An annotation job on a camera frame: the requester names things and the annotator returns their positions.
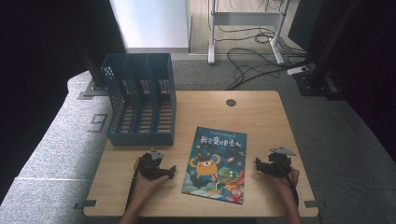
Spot black profile post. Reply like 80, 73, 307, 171
78, 46, 107, 91

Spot looped black floor cable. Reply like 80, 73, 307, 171
226, 47, 283, 82

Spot person's left hand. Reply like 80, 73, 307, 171
133, 157, 171, 203

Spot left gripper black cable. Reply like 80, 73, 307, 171
125, 160, 140, 210

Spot blue plastic file rack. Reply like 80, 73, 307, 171
101, 52, 177, 147

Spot white power strip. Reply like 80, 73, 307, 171
286, 65, 309, 77

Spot black stand pole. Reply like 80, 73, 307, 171
311, 0, 360, 82

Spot grey table bracket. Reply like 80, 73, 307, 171
74, 199, 98, 210
304, 200, 326, 209

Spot grey floor plate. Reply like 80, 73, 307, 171
77, 78, 109, 101

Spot black cable bundle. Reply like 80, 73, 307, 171
214, 24, 304, 52

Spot person's right hand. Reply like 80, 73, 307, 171
274, 167, 301, 195

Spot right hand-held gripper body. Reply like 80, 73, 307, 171
264, 146, 297, 179

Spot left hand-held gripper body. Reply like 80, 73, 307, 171
136, 147, 165, 182

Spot white metal desk frame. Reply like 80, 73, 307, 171
207, 0, 292, 65

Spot blue cartoon picture book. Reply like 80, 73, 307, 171
181, 126, 248, 205

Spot white panel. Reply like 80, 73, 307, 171
109, 0, 190, 49

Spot long black floor cable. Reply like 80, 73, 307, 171
225, 60, 310, 91

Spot black stand base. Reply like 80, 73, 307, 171
293, 69, 344, 101

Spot black curtain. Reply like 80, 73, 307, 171
0, 0, 126, 204
339, 0, 396, 164

